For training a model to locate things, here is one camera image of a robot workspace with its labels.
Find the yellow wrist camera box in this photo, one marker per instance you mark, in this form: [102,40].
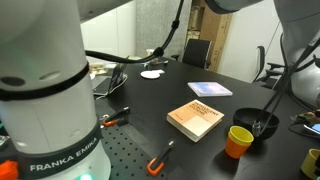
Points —
[308,117]

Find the crumpled snack bag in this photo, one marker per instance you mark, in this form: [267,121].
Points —
[160,61]

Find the orange plastic cup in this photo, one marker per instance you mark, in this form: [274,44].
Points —
[236,150]

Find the orange plastic part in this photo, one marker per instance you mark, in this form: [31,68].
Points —
[8,170]

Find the white paper napkin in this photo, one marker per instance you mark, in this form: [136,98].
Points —
[159,71]

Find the orange black bar clamp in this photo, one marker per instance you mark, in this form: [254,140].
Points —
[160,160]
[116,116]

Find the tall brown cardboard box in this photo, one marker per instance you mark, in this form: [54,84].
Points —
[218,30]

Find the lime yellow plastic cup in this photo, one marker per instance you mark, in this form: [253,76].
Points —
[311,165]

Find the slim black armrest chair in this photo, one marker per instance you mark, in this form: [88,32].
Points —
[261,61]

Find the white framed tablet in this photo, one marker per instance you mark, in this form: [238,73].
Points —
[315,128]

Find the pale blue book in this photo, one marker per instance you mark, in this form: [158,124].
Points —
[210,89]

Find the open silver laptop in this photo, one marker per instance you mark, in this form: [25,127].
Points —
[115,81]

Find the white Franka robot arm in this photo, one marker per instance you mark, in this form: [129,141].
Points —
[50,110]

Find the black perforated mounting board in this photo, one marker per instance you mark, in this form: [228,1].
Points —
[126,156]

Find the round white paper plate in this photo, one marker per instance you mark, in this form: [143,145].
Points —
[150,74]

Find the orange robotics textbook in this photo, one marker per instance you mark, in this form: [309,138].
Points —
[196,118]

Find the black fabric office chair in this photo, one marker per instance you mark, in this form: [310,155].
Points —
[197,53]

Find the black bowl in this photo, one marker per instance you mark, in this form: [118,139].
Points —
[245,120]

